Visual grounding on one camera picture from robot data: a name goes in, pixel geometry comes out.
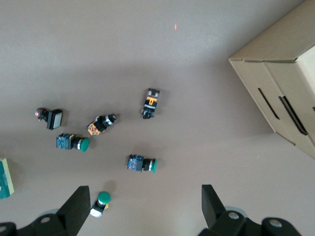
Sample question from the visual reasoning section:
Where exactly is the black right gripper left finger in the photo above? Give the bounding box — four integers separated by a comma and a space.
0, 185, 91, 236

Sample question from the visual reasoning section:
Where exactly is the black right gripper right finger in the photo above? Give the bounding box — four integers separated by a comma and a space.
198, 184, 304, 236

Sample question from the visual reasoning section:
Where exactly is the green load switch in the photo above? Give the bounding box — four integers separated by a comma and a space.
0, 157, 15, 200

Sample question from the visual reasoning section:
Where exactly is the black square push button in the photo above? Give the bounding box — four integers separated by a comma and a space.
34, 107, 63, 131

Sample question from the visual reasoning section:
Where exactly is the brown cardboard box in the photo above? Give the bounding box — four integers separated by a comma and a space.
228, 0, 315, 160

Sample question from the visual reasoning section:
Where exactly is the brown paper table cover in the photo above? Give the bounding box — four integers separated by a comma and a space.
0, 0, 315, 236

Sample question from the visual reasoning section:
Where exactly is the green push button switch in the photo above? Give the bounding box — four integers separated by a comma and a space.
127, 153, 158, 174
56, 133, 90, 153
89, 191, 112, 218

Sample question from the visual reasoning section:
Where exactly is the black orange selector switch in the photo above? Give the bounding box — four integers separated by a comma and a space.
141, 88, 161, 120
86, 113, 117, 137

